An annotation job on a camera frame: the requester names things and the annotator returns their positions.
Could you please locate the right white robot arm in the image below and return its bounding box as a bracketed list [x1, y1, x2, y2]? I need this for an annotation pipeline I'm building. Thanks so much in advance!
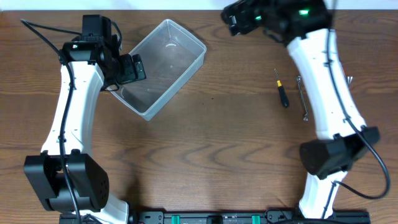
[221, 0, 380, 219]

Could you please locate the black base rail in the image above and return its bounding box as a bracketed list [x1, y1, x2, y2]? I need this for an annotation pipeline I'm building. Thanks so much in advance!
[58, 210, 371, 224]

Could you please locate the silver combination wrench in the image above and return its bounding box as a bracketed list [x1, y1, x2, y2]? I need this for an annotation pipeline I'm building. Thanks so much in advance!
[296, 76, 308, 122]

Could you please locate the black yellow screwdriver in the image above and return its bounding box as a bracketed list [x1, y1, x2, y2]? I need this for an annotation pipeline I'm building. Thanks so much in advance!
[274, 69, 290, 108]

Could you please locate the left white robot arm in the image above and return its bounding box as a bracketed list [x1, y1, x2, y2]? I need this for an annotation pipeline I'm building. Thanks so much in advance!
[24, 60, 135, 223]

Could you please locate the clear plastic container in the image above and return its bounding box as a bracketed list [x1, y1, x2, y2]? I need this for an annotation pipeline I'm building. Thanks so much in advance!
[113, 19, 206, 121]

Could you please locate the small claw hammer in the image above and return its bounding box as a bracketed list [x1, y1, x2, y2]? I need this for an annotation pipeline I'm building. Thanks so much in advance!
[346, 76, 353, 85]

